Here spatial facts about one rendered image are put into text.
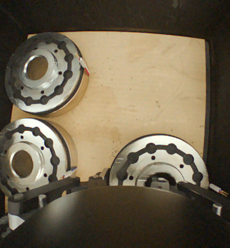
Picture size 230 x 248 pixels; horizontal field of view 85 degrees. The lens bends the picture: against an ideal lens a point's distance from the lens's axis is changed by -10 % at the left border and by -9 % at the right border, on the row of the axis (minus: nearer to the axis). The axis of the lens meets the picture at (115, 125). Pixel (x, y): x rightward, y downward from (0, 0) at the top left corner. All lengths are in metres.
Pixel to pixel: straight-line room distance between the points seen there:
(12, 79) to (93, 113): 0.11
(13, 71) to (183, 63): 0.22
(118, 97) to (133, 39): 0.08
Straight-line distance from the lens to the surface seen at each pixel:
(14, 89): 0.20
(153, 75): 0.19
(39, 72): 0.21
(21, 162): 0.20
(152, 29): 0.22
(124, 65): 0.19
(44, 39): 0.21
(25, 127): 0.18
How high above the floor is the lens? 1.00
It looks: 84 degrees down
